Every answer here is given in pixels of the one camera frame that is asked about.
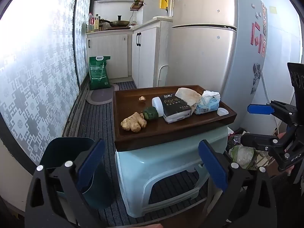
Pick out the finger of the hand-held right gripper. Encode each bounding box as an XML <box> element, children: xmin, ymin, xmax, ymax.
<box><xmin>247</xmin><ymin>100</ymin><xmax>300</xmax><ymax>126</ymax></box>
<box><xmin>241</xmin><ymin>123</ymin><xmax>304</xmax><ymax>173</ymax></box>

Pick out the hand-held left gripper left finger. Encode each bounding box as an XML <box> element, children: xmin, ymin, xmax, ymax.
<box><xmin>25</xmin><ymin>138</ymin><xmax>106</xmax><ymax>228</ymax></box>

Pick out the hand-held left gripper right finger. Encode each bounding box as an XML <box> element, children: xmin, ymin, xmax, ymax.
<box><xmin>198</xmin><ymin>140</ymin><xmax>279</xmax><ymax>228</ymax></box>

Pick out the teal plastic waste bin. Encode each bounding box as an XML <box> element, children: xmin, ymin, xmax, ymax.
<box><xmin>39</xmin><ymin>137</ymin><xmax>114</xmax><ymax>209</ymax></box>

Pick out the large ginger root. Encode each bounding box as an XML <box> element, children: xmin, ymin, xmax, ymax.
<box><xmin>121</xmin><ymin>112</ymin><xmax>148</xmax><ymax>133</ymax></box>

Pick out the black tissue pack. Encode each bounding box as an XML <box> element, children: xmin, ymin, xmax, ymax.
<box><xmin>159</xmin><ymin>94</ymin><xmax>192</xmax><ymax>124</ymax></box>

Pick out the brown wooden tray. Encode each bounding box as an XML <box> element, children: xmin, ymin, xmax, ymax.
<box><xmin>112</xmin><ymin>85</ymin><xmax>237</xmax><ymax>152</ymax></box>

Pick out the green vegetable piece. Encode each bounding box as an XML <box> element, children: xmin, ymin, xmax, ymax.
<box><xmin>143</xmin><ymin>107</ymin><xmax>159</xmax><ymax>120</ymax></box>

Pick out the pile of plastic bags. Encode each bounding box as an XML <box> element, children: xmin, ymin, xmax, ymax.
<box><xmin>227</xmin><ymin>128</ymin><xmax>270</xmax><ymax>171</ymax></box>

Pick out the dark patterned sticker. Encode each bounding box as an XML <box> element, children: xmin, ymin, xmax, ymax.
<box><xmin>250</xmin><ymin>62</ymin><xmax>262</xmax><ymax>95</ymax></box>

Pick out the striped grey carpet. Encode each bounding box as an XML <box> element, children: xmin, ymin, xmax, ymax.
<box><xmin>62</xmin><ymin>81</ymin><xmax>210</xmax><ymax>227</ymax></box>

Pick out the blue white tissue pack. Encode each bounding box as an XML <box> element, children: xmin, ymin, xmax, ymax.
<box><xmin>195</xmin><ymin>90</ymin><xmax>221</xmax><ymax>115</ymax></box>

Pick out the pale green plastic stool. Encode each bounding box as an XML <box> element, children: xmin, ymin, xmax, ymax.
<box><xmin>115</xmin><ymin>125</ymin><xmax>230</xmax><ymax>218</ymax></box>

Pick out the red paper decoration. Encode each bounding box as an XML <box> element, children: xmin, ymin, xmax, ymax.
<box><xmin>249</xmin><ymin>21</ymin><xmax>264</xmax><ymax>58</ymax></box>

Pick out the grey oval floor mat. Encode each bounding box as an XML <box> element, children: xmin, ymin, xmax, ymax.
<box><xmin>86</xmin><ymin>83</ymin><xmax>119</xmax><ymax>105</ymax></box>

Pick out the beige refrigerator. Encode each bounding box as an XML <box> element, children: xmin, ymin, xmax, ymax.
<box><xmin>166</xmin><ymin>0</ymin><xmax>269</xmax><ymax>135</ymax></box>

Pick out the green rice bag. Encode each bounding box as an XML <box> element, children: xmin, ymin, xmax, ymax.
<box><xmin>89</xmin><ymin>56</ymin><xmax>111</xmax><ymax>91</ymax></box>

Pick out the white single door cabinet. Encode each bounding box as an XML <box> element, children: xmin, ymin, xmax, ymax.
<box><xmin>86</xmin><ymin>30</ymin><xmax>133</xmax><ymax>79</ymax></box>

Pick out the white double door cabinet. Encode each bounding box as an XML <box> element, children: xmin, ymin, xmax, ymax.
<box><xmin>131</xmin><ymin>19</ymin><xmax>174</xmax><ymax>89</ymax></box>

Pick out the clear oil bottle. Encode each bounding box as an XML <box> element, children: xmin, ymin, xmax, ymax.
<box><xmin>88</xmin><ymin>13</ymin><xmax>95</xmax><ymax>33</ymax></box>

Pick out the dark wok pan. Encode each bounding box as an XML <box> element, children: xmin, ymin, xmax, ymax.
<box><xmin>100</xmin><ymin>15</ymin><xmax>131</xmax><ymax>28</ymax></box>

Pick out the white cable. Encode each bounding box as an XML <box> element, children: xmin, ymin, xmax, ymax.
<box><xmin>261</xmin><ymin>73</ymin><xmax>283</xmax><ymax>134</ymax></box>

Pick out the wall spice rack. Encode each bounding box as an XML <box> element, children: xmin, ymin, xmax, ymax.
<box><xmin>130</xmin><ymin>0</ymin><xmax>144</xmax><ymax>11</ymax></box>

